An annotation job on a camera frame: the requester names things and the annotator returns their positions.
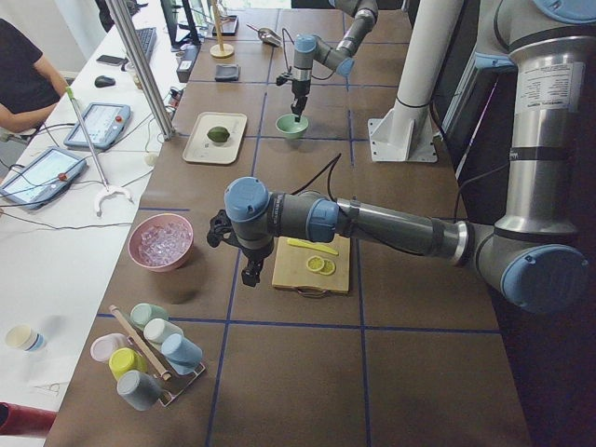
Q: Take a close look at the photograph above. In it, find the reacher grabber tool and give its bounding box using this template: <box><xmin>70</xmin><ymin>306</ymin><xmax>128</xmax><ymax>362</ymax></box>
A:
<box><xmin>64</xmin><ymin>86</ymin><xmax>135</xmax><ymax>218</ymax></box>

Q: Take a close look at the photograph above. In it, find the wooden cutting board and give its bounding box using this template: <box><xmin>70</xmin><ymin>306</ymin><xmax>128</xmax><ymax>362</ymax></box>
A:
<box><xmin>272</xmin><ymin>236</ymin><xmax>351</xmax><ymax>293</ymax></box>

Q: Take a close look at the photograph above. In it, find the wooden stand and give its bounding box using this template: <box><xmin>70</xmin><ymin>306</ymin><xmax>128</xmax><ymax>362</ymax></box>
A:
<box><xmin>210</xmin><ymin>0</ymin><xmax>235</xmax><ymax>59</ymax></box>

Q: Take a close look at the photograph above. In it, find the paper cup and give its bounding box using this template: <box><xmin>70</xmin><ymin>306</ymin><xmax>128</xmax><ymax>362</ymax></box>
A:
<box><xmin>5</xmin><ymin>324</ymin><xmax>46</xmax><ymax>352</ymax></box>

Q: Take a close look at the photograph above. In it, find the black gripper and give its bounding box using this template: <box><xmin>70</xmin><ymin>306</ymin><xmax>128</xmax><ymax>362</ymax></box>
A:
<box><xmin>291</xmin><ymin>78</ymin><xmax>310</xmax><ymax>118</ymax></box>
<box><xmin>241</xmin><ymin>241</ymin><xmax>275</xmax><ymax>286</ymax></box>

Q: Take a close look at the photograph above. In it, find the yellow plastic knife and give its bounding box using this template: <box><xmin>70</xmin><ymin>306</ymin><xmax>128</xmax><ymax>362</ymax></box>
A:
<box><xmin>287</xmin><ymin>237</ymin><xmax>339</xmax><ymax>256</ymax></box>

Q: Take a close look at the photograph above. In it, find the pink cup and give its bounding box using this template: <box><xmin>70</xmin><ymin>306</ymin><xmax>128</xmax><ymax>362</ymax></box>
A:
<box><xmin>89</xmin><ymin>332</ymin><xmax>128</xmax><ymax>363</ymax></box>

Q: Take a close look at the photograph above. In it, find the far teach pendant tablet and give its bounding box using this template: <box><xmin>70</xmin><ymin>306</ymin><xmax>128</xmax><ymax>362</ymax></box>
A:
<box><xmin>82</xmin><ymin>102</ymin><xmax>131</xmax><ymax>151</ymax></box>

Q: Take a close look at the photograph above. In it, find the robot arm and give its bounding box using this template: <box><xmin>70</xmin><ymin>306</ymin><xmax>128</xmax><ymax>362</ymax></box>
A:
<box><xmin>286</xmin><ymin>0</ymin><xmax>378</xmax><ymax>122</ymax></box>
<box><xmin>208</xmin><ymin>1</ymin><xmax>595</xmax><ymax>314</ymax></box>

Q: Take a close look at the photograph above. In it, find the white mounting post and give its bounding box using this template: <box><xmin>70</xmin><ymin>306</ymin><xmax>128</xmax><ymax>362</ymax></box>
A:
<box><xmin>368</xmin><ymin>0</ymin><xmax>464</xmax><ymax>163</ymax></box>

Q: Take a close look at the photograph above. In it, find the yellow cup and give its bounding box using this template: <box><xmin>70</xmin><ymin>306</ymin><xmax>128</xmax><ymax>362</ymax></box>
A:
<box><xmin>108</xmin><ymin>347</ymin><xmax>148</xmax><ymax>380</ymax></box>

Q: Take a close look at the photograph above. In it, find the light green bowl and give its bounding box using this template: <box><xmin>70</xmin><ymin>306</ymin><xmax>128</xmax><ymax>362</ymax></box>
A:
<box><xmin>276</xmin><ymin>114</ymin><xmax>309</xmax><ymax>140</ymax></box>

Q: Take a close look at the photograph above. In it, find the wire cup rack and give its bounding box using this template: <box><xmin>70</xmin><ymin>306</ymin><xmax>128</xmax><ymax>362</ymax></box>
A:
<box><xmin>109</xmin><ymin>305</ymin><xmax>206</xmax><ymax>408</ymax></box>

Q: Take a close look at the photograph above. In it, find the grey cup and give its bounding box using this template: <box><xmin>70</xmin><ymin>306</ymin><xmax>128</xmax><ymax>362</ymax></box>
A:
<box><xmin>116</xmin><ymin>370</ymin><xmax>162</xmax><ymax>411</ymax></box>

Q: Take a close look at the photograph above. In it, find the black tray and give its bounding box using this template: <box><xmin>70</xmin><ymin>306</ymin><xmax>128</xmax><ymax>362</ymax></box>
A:
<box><xmin>220</xmin><ymin>15</ymin><xmax>239</xmax><ymax>36</ymax></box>

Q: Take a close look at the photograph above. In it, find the green avocado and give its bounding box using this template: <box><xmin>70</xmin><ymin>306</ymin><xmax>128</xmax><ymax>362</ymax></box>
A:
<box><xmin>207</xmin><ymin>126</ymin><xmax>230</xmax><ymax>143</ymax></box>

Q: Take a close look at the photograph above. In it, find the black computer mouse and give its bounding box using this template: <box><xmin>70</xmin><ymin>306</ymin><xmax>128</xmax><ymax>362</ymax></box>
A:
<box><xmin>94</xmin><ymin>75</ymin><xmax>115</xmax><ymax>88</ymax></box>

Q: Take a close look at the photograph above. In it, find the blue cup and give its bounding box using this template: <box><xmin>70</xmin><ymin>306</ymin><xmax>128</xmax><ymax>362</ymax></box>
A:
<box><xmin>160</xmin><ymin>333</ymin><xmax>203</xmax><ymax>375</ymax></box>

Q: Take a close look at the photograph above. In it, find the cream rabbit tray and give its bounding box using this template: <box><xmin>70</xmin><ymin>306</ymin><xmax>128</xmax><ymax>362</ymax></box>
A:
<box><xmin>182</xmin><ymin>112</ymin><xmax>248</xmax><ymax>165</ymax></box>

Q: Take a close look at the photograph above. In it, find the black power box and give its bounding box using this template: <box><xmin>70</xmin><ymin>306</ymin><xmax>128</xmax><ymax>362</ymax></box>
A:
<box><xmin>176</xmin><ymin>45</ymin><xmax>200</xmax><ymax>83</ymax></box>

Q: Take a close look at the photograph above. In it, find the lemon slice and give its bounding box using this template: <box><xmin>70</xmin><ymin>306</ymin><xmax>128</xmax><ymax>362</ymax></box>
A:
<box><xmin>305</xmin><ymin>255</ymin><xmax>325</xmax><ymax>273</ymax></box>
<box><xmin>319</xmin><ymin>259</ymin><xmax>336</xmax><ymax>276</ymax></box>

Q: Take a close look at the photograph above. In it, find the smartphone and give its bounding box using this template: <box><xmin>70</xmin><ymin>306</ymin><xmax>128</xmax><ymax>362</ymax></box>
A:
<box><xmin>96</xmin><ymin>55</ymin><xmax>126</xmax><ymax>66</ymax></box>

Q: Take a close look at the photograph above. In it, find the aluminium frame post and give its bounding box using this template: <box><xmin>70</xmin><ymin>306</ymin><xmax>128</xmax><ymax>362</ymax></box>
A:
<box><xmin>106</xmin><ymin>0</ymin><xmax>175</xmax><ymax>141</ymax></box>

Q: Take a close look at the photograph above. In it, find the shiny metal scoop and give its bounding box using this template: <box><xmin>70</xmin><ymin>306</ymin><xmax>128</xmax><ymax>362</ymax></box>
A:
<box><xmin>247</xmin><ymin>23</ymin><xmax>282</xmax><ymax>47</ymax></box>

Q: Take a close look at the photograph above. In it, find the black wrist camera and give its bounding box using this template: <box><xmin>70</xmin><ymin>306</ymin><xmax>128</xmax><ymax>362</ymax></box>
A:
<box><xmin>206</xmin><ymin>209</ymin><xmax>235</xmax><ymax>248</ymax></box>

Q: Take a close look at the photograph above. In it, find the seated person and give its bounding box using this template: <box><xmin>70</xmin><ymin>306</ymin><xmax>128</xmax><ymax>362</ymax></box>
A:
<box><xmin>1</xmin><ymin>20</ymin><xmax>68</xmax><ymax>134</ymax></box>

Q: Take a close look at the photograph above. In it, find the green cup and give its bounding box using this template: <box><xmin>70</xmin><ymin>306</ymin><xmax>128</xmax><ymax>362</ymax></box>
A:
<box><xmin>129</xmin><ymin>303</ymin><xmax>169</xmax><ymax>330</ymax></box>

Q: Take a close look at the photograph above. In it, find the pink bowl with ice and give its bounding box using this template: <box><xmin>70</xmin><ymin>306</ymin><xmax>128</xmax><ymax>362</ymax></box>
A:
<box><xmin>128</xmin><ymin>213</ymin><xmax>194</xmax><ymax>272</ymax></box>

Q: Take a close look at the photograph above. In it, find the near teach pendant tablet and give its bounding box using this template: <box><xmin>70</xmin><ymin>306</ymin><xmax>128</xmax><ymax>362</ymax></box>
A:
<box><xmin>1</xmin><ymin>147</ymin><xmax>88</xmax><ymax>210</ymax></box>

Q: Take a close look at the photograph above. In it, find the white cup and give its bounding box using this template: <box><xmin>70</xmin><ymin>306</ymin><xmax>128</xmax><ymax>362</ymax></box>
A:
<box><xmin>143</xmin><ymin>318</ymin><xmax>183</xmax><ymax>345</ymax></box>

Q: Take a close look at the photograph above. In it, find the black keyboard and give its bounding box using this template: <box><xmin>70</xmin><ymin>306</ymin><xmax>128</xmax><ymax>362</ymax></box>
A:
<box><xmin>135</xmin><ymin>27</ymin><xmax>157</xmax><ymax>61</ymax></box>

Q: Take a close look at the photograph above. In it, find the grey folded cloth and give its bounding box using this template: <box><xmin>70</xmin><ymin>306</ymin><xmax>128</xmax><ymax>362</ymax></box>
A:
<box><xmin>214</xmin><ymin>64</ymin><xmax>240</xmax><ymax>82</ymax></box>

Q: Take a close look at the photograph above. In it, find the teach pendant tablet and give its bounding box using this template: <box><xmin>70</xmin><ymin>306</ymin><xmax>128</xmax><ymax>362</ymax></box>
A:
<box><xmin>82</xmin><ymin>102</ymin><xmax>131</xmax><ymax>151</ymax></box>
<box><xmin>1</xmin><ymin>147</ymin><xmax>88</xmax><ymax>210</ymax></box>

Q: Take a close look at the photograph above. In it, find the red object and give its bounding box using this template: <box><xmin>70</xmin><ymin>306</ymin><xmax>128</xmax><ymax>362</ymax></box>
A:
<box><xmin>1</xmin><ymin>402</ymin><xmax>57</xmax><ymax>438</ymax></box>

